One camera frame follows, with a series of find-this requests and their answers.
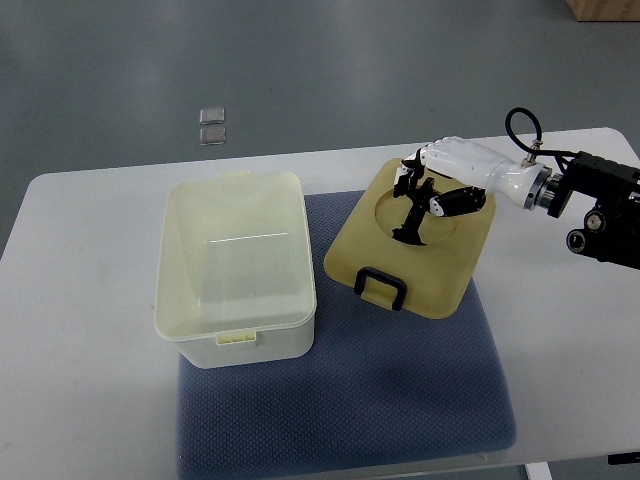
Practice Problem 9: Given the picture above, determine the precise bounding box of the white storage box base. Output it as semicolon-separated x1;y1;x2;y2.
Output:
155;172;317;369

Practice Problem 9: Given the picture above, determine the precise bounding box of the lower floor socket plate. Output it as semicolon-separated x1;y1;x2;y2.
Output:
199;126;226;146

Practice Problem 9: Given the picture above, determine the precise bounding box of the floor socket plate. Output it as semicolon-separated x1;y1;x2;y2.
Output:
199;106;225;125
199;126;226;146

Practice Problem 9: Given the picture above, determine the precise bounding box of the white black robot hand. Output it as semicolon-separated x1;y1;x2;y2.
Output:
393;137;543;217

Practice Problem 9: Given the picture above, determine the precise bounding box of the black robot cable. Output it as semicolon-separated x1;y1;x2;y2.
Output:
504;107;576;171

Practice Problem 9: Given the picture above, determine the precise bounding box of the white table leg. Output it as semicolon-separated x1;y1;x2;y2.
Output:
524;462;553;480

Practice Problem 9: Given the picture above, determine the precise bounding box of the yellow box lid with handle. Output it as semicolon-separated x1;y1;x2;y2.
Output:
324;158;496;319

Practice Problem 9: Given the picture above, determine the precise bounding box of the blue grey padded mat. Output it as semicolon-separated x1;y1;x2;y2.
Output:
176;191;516;479

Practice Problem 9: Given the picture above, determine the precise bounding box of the wooden box corner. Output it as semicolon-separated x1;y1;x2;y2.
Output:
566;0;639;22

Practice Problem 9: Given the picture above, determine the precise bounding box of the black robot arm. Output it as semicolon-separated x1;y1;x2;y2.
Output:
392;137;639;268

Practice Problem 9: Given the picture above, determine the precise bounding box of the upper floor socket plate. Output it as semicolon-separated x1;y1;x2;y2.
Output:
199;106;225;125

